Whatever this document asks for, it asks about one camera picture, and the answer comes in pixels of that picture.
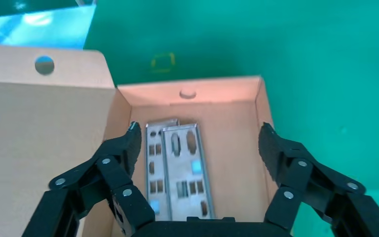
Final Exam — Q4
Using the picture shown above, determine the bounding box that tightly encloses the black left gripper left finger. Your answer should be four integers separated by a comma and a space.
21, 121, 156, 237

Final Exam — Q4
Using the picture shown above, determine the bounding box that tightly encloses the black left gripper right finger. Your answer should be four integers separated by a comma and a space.
258, 122, 379, 237

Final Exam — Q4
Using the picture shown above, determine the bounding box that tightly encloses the silver metal shield plate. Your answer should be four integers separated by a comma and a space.
145, 118, 181, 221
161, 123, 216, 221

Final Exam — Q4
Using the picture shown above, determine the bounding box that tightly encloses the brown cardboard box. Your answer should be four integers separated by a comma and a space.
0, 44, 280, 237

